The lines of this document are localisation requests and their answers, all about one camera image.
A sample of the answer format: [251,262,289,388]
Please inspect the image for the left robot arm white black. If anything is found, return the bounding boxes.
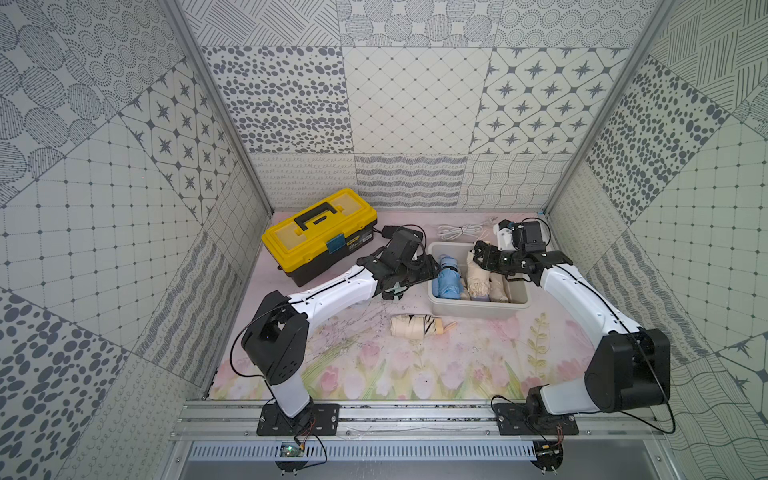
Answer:
[237,224,439,425]

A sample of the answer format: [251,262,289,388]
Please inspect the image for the white plastic storage box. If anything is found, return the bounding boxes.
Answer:
[427,242,531,320]

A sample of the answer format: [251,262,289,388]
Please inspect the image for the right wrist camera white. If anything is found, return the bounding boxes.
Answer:
[493,220,517,251]

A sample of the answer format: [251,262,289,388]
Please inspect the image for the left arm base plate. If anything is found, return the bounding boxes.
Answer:
[257,401,340,437]

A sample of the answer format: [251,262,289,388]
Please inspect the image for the yellow black toolbox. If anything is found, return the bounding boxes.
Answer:
[262,188,378,287]

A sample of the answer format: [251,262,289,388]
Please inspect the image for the sky blue long umbrella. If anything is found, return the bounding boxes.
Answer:
[432,255,464,300]

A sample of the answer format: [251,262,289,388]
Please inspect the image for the white slotted cable duct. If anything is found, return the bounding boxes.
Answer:
[188,440,536,462]

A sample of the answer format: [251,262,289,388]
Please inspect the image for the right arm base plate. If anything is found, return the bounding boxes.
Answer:
[491,402,579,436]

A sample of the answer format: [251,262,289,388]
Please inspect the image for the aluminium mounting rail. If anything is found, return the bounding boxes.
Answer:
[170,399,663,441]

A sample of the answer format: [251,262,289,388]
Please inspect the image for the beige umbrella black stripes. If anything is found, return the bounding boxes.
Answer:
[390,314,457,340]

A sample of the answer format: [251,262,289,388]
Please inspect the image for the white coiled cable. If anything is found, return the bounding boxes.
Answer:
[435,217,499,242]

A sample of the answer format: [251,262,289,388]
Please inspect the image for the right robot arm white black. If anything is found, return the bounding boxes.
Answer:
[472,220,671,415]

